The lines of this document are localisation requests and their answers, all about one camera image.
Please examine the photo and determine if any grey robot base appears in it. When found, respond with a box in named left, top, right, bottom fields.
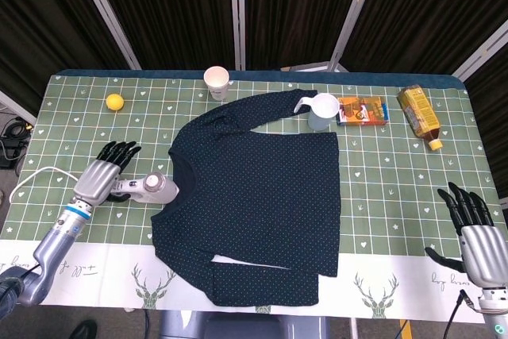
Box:
left=160, top=309, right=330, bottom=339

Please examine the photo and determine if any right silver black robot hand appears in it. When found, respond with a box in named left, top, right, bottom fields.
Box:
left=424, top=182, right=507, bottom=288

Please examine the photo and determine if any dark brown curtain panel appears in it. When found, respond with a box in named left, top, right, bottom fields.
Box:
left=466, top=48, right=508, bottom=205
left=87, top=0, right=239, bottom=71
left=0, top=0, right=132, bottom=114
left=344, top=0, right=508, bottom=74
left=244, top=0, right=368, bottom=71

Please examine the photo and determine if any green checked tablecloth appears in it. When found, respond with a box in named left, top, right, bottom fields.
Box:
left=0, top=71, right=508, bottom=319

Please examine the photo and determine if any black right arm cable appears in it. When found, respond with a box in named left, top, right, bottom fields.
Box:
left=446, top=290, right=483, bottom=339

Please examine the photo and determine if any white partition frame post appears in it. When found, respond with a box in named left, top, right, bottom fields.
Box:
left=329, top=0, right=384, bottom=72
left=452, top=23, right=508, bottom=82
left=228, top=0, right=247, bottom=71
left=71, top=0, right=143, bottom=70

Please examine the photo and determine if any black floor cable bundle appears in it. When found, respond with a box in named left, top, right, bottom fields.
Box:
left=0, top=116, right=35, bottom=169

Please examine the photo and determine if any navy polka dot shirt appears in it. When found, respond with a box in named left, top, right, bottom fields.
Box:
left=150, top=88, right=341, bottom=308

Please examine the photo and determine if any white paper cup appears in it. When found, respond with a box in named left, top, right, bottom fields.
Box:
left=203, top=66, right=230, bottom=102

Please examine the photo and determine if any white handheld steam iron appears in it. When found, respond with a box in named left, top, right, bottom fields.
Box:
left=105, top=171, right=180, bottom=206

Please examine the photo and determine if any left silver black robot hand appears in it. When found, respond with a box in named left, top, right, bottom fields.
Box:
left=73, top=141, right=142, bottom=204

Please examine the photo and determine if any light blue handled mug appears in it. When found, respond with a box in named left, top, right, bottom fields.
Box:
left=293, top=92, right=341, bottom=132

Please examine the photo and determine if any orange juice carton box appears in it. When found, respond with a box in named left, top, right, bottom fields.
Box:
left=336, top=95, right=389, bottom=126

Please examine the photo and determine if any yellow ball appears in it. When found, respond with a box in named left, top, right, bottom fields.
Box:
left=105, top=93, right=125, bottom=112

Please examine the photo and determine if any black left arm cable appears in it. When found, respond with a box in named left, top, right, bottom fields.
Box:
left=21, top=260, right=44, bottom=277

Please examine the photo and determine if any yellow green snack box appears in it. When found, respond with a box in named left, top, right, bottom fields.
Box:
left=397, top=84, right=444, bottom=152

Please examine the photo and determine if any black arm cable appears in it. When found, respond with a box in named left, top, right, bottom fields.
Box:
left=446, top=290, right=483, bottom=339
left=21, top=260, right=44, bottom=277

